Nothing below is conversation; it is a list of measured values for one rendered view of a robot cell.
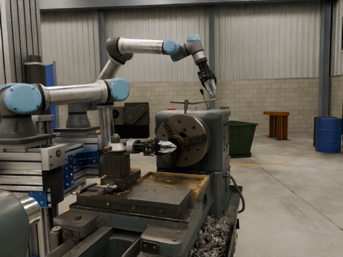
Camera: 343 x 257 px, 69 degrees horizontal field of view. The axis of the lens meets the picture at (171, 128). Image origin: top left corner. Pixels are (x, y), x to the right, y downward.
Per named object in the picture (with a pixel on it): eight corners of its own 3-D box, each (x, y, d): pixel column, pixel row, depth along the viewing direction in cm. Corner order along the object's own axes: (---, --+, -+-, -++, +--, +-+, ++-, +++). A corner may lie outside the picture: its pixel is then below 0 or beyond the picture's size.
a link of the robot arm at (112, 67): (72, 103, 168) (114, 33, 153) (87, 103, 182) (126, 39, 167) (84, 114, 166) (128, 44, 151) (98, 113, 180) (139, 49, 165)
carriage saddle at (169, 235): (99, 201, 111) (99, 188, 111) (202, 214, 96) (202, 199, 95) (46, 234, 83) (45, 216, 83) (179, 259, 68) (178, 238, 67)
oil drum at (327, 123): (311, 149, 700) (311, 118, 692) (332, 149, 697) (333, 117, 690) (322, 153, 641) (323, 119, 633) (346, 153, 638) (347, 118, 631)
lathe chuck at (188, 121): (160, 159, 162) (163, 111, 158) (207, 167, 152) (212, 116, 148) (154, 162, 153) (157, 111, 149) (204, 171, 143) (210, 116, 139)
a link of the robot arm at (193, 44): (186, 41, 150) (199, 34, 147) (192, 58, 150) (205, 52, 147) (182, 38, 143) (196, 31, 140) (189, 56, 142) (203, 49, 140)
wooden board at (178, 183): (149, 177, 148) (148, 171, 147) (209, 182, 136) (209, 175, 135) (123, 195, 119) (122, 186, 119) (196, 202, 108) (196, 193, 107)
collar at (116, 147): (112, 148, 100) (112, 140, 99) (130, 149, 97) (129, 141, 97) (100, 151, 92) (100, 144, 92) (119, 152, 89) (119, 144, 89)
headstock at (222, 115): (178, 152, 227) (177, 109, 224) (231, 154, 211) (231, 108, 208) (152, 168, 171) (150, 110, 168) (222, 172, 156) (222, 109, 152)
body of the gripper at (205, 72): (199, 82, 141) (192, 62, 141) (203, 83, 149) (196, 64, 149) (212, 76, 138) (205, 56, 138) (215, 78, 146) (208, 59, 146)
